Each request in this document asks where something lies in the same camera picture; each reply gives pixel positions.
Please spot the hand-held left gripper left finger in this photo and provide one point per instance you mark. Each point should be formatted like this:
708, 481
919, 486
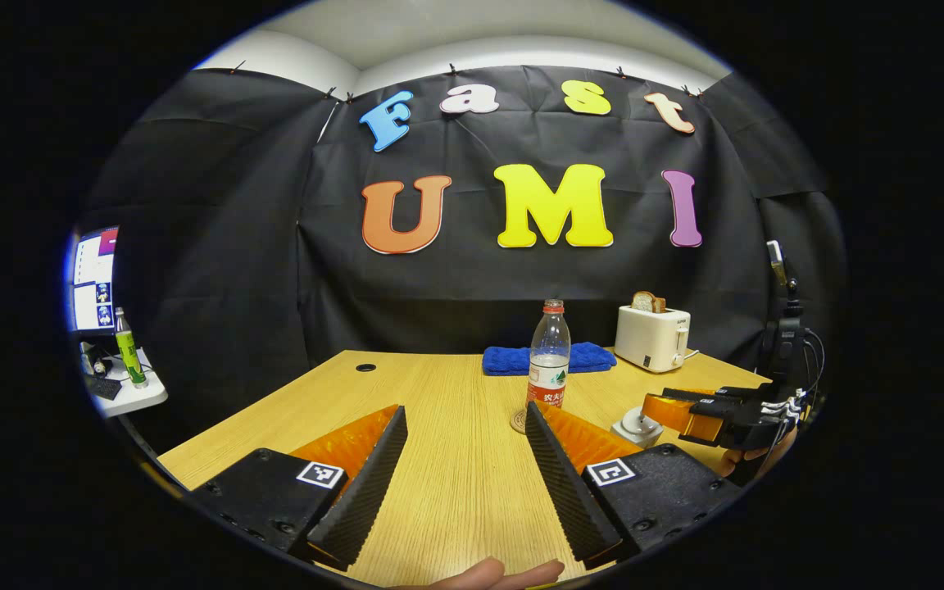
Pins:
369, 483

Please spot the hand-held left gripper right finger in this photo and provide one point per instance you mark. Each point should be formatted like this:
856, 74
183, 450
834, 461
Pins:
566, 483

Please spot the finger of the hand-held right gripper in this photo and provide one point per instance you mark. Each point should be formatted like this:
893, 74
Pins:
710, 393
705, 422

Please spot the white teacup lid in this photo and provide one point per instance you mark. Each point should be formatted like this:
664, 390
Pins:
634, 418

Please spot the round wooden coaster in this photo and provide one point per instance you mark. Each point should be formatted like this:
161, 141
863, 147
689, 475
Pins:
519, 422

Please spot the clear plastic water bottle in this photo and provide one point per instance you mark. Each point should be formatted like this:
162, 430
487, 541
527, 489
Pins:
548, 360

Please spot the green drink bottle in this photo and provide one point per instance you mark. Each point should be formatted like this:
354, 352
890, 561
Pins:
129, 352

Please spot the white toaster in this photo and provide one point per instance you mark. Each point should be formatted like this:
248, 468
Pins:
648, 338

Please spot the bread slice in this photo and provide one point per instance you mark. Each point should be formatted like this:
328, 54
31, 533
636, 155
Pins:
646, 302

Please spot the folded blue towel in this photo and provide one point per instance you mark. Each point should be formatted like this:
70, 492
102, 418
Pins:
505, 360

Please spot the white side table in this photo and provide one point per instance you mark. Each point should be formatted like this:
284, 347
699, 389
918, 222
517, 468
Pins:
140, 397

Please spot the computer monitor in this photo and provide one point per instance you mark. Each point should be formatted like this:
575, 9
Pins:
95, 283

